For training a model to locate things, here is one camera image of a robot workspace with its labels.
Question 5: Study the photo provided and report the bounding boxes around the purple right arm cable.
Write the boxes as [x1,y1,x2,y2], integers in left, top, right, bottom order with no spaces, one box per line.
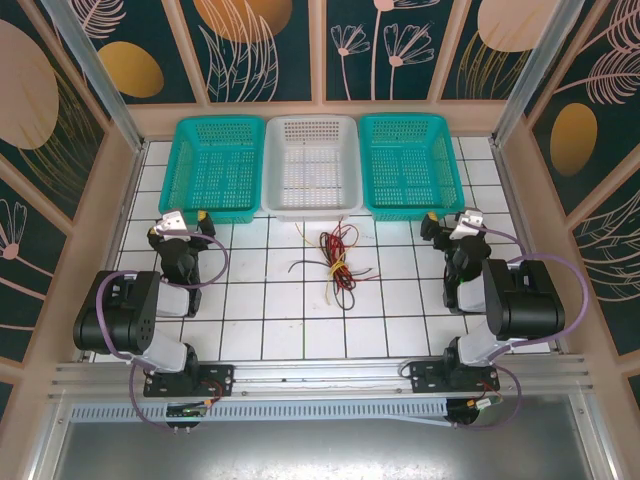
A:
[452,224,590,432]

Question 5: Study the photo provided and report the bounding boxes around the white plastic basket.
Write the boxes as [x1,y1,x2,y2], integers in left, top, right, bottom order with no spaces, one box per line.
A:
[260,114,364,224]

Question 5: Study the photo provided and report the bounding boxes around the grey metal sheet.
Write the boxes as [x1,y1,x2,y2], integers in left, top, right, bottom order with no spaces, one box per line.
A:
[29,394,616,480]

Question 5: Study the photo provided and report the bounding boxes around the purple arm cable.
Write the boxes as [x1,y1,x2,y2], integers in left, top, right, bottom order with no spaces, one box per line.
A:
[452,224,590,432]
[97,227,231,434]

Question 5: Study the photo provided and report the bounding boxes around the aluminium table side rail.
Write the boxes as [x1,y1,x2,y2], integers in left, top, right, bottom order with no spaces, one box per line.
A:
[82,141,147,362]
[492,139,569,354]

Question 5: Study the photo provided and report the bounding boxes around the teal plastic basket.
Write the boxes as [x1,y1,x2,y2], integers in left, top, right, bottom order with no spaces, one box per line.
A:
[157,116,266,226]
[358,113,466,223]

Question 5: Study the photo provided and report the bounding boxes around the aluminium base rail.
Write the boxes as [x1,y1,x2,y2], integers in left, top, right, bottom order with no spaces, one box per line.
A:
[48,355,599,401]

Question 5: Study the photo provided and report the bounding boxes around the aluminium frame post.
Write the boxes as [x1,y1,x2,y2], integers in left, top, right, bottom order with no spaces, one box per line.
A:
[490,0,587,147]
[39,0,147,154]

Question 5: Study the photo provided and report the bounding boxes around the white slotted cable duct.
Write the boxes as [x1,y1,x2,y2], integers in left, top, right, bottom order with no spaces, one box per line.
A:
[69,402,454,426]

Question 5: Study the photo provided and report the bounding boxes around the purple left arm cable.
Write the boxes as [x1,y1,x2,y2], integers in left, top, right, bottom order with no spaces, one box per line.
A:
[97,227,231,434]

